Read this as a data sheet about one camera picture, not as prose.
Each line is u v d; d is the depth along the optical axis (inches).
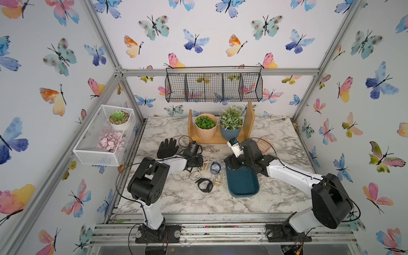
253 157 26.0
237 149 30.2
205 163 37.5
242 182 32.3
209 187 33.8
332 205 16.9
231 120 34.8
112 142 24.6
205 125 36.1
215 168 37.8
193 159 31.6
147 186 19.4
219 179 36.0
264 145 42.2
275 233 29.0
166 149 40.8
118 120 28.0
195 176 36.3
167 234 28.6
